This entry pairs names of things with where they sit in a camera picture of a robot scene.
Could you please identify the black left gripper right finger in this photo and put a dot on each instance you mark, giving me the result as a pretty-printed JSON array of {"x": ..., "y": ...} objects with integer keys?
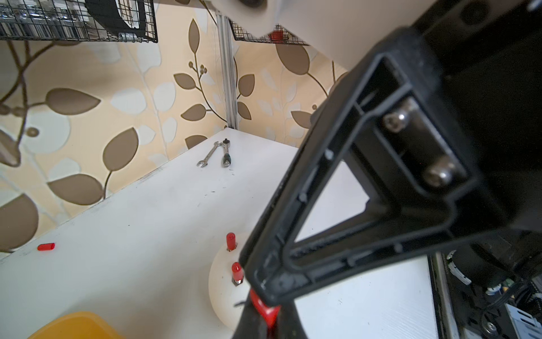
[{"x": 288, "y": 323}]

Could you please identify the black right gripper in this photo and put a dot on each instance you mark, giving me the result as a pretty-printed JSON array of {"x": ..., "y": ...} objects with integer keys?
[{"x": 390, "y": 123}]

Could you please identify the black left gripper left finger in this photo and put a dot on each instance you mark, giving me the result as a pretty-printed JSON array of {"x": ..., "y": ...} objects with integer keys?
[{"x": 251, "y": 325}]

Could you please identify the white dome with screws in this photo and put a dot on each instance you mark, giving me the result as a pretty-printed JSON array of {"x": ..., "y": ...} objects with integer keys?
[{"x": 224, "y": 294}]

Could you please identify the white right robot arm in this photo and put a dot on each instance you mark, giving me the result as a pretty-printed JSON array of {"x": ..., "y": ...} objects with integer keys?
[{"x": 477, "y": 282}]

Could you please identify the silver combination wrench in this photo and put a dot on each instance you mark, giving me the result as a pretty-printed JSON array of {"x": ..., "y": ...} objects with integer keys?
[{"x": 204, "y": 162}]

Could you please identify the yellow plastic tray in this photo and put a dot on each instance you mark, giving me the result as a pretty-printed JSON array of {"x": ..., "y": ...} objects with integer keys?
[{"x": 77, "y": 325}]

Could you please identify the green handled ratchet wrench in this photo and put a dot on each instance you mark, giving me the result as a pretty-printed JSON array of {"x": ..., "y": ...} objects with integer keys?
[{"x": 226, "y": 159}]

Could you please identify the black wire basket right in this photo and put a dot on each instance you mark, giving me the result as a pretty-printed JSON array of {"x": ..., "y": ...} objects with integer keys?
[{"x": 279, "y": 36}]

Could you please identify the black wire basket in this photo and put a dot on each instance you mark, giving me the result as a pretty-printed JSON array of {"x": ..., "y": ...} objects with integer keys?
[
  {"x": 279, "y": 36},
  {"x": 79, "y": 21}
]

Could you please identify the black wire basket back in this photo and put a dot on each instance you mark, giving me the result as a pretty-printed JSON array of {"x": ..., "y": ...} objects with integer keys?
[{"x": 79, "y": 21}]

